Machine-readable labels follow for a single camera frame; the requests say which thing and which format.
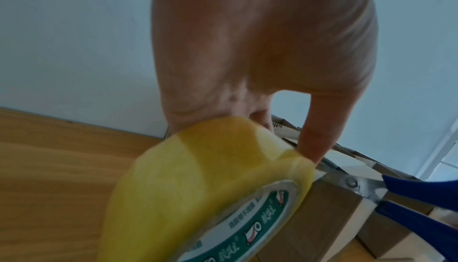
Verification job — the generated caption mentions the person's left hand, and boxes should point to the person's left hand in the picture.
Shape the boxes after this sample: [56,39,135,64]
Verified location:
[148,0,379,166]

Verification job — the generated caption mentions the yellow tape roll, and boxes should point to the yellow tape roll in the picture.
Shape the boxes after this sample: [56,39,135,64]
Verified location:
[96,115,317,262]

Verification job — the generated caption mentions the blue-handled scissors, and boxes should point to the blue-handled scissors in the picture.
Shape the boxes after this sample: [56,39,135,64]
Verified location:
[314,157,458,262]

